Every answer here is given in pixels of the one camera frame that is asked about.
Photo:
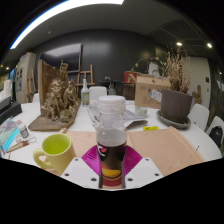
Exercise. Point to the brown cardboard box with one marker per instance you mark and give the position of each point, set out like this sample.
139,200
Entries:
145,93

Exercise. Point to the white plastic chair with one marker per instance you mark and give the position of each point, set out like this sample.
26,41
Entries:
216,121
97,93
199,115

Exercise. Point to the long ceiling light strip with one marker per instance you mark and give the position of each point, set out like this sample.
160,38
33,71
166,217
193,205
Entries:
46,16

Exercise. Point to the black backpack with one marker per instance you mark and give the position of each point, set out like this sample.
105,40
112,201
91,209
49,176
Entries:
217,136

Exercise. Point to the clear glass bottle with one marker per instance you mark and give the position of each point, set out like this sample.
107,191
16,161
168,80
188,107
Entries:
111,89

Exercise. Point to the light wooden drawing board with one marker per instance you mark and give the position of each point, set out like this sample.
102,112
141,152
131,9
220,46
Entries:
160,150

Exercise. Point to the round ceiling spotlights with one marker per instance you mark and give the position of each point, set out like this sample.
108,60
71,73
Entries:
179,44

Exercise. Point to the red box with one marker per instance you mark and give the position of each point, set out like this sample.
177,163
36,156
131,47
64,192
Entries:
129,76

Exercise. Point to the wooden easel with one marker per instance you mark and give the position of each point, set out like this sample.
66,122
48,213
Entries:
30,83
86,74

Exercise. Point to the small yellow tag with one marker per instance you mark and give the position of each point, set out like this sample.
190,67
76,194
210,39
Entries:
150,128

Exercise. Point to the white spray bottle green label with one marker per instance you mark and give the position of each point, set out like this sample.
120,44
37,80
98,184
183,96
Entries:
85,98

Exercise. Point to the golden sculpture on wooden base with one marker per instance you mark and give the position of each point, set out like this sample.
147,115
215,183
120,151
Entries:
60,100

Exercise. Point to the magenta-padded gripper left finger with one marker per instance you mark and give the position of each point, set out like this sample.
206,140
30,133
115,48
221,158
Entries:
80,171

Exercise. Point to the grey newspaper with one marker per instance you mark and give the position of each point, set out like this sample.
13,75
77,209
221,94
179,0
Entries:
133,116

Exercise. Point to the dark drink bottle white cap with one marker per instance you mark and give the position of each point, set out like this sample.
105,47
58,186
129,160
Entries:
111,150

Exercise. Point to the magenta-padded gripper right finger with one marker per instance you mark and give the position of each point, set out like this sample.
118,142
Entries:
143,171

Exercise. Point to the small white cup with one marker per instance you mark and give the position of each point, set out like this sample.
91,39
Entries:
141,112

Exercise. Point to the wooden paint brush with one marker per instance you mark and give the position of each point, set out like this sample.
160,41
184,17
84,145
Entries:
20,145

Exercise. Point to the dark wall blackboard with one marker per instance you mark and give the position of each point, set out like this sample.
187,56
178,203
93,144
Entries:
61,56

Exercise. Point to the wooden figure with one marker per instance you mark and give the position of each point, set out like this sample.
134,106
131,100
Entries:
197,95

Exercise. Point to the yellow-green mug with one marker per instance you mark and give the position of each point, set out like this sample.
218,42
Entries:
61,156

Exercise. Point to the dry plant in grey pot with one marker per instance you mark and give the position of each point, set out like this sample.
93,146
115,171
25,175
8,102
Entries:
175,106

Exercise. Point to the colourful holographic painting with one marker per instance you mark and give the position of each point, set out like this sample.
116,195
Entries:
8,133

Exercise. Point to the black foam block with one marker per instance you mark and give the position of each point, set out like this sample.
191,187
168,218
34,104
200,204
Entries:
4,103
12,112

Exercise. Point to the flat round red coaster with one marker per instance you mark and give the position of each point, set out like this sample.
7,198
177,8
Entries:
111,183

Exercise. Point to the small grey jar white lid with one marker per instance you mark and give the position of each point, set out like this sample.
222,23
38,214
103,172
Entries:
24,131

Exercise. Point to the white cabinet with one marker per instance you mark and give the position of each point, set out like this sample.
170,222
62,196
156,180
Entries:
21,76

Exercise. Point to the white plaster statue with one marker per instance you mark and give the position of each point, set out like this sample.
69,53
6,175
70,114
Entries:
153,69

